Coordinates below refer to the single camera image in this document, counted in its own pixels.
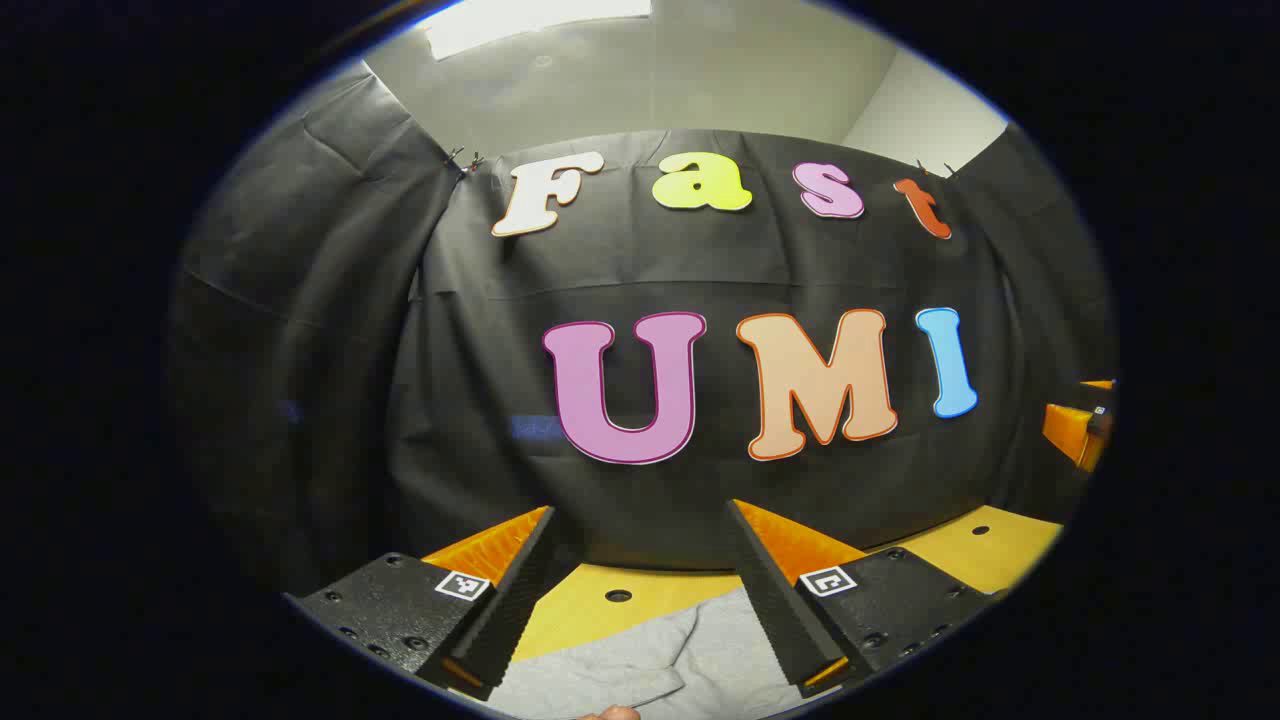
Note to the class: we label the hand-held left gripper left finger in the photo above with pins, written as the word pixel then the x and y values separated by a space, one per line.
pixel 510 610

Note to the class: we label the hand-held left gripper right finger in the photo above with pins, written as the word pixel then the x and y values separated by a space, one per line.
pixel 785 620

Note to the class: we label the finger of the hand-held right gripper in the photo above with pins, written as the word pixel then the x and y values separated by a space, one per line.
pixel 1068 430

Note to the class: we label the grey zip sweatshirt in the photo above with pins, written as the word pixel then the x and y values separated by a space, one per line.
pixel 700 660

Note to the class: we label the small cloth clip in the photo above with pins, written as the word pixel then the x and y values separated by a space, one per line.
pixel 935 170
pixel 463 160

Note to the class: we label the black backdrop cloth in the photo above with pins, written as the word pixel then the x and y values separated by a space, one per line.
pixel 700 265

